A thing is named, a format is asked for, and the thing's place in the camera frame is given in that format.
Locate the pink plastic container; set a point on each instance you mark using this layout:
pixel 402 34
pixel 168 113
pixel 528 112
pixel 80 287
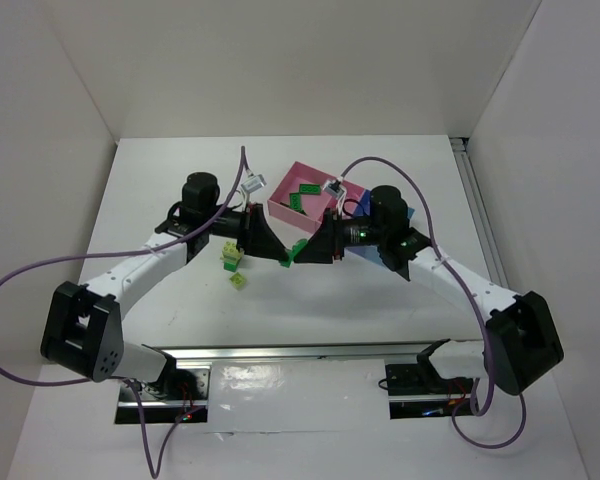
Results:
pixel 310 218

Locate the lime and green lego stack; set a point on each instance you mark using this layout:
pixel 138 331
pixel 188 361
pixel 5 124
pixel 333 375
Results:
pixel 231 256

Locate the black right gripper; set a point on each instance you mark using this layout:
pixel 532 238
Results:
pixel 335 235

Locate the aluminium front rail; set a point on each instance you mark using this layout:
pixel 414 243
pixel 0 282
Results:
pixel 294 352

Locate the aluminium side rail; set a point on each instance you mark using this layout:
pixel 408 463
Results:
pixel 459 147

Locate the green lego brick with studs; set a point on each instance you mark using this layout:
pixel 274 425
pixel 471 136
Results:
pixel 293 252

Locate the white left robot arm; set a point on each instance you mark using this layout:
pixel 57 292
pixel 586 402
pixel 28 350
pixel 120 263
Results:
pixel 84 333

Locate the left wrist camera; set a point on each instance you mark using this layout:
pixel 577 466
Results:
pixel 253 183

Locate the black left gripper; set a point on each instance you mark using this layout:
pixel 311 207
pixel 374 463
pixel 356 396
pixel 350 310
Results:
pixel 250 228

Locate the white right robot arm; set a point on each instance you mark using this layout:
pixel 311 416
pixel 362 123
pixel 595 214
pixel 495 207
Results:
pixel 520 343

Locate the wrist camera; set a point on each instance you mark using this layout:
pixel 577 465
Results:
pixel 253 183
pixel 334 188

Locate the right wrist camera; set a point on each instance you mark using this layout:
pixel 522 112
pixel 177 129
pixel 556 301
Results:
pixel 334 188

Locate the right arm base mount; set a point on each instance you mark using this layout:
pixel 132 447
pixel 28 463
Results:
pixel 416 390

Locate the blue plastic container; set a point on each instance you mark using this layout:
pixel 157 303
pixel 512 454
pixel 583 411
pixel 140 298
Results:
pixel 362 208

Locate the lime green small lego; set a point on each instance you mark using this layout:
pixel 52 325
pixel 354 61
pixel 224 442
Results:
pixel 238 281

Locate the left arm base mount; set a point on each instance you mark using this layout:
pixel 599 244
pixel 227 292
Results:
pixel 186 396

